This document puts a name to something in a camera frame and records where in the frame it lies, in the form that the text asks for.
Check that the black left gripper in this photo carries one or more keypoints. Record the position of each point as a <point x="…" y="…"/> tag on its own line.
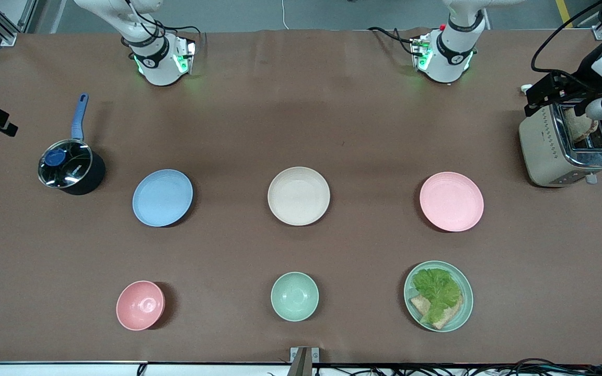
<point x="581" y="74"/>

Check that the pink plate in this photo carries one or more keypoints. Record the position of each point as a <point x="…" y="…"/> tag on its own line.
<point x="451" y="201"/>

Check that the blue plate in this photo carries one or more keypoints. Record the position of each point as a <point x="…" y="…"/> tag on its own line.
<point x="162" y="197"/>

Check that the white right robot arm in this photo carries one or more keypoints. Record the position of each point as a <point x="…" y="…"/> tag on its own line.
<point x="157" y="65"/>

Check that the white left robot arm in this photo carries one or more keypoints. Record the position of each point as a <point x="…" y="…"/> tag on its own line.
<point x="447" y="57"/>

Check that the toast slice in toaster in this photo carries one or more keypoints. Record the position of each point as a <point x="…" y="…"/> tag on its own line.
<point x="579" y="126"/>

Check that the beige chrome toaster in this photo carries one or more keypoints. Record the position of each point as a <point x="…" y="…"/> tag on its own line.
<point x="546" y="151"/>

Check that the glass pot lid blue knob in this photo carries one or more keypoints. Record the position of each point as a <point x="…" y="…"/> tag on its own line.
<point x="65" y="163"/>

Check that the pink bowl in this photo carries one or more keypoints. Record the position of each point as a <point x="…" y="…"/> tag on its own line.
<point x="140" y="305"/>

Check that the green lettuce leaf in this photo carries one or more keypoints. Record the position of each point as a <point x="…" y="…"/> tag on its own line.
<point x="437" y="290"/>

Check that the green plate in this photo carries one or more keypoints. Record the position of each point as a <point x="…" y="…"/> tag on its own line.
<point x="465" y="305"/>

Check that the brown bread slice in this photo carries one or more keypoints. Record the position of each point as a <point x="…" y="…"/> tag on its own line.
<point x="446" y="316"/>

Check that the beige plate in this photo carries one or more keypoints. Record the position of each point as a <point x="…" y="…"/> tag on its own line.
<point x="299" y="196"/>

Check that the green bowl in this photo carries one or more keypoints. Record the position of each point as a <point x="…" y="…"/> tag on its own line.
<point x="294" y="296"/>

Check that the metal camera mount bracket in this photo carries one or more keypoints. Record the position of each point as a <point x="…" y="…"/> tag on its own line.
<point x="304" y="361"/>

